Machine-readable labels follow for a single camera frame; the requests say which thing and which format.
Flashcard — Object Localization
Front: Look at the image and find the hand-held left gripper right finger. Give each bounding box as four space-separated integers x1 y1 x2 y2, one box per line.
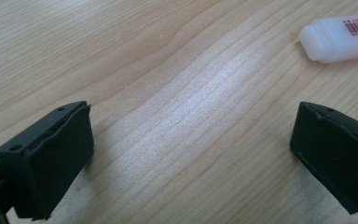
289 101 358 220

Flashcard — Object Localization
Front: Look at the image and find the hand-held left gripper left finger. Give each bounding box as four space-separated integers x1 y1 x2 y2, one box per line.
0 101 95 221

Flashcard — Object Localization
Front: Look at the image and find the pink orange highlighter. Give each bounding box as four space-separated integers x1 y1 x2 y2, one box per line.
298 11 358 64

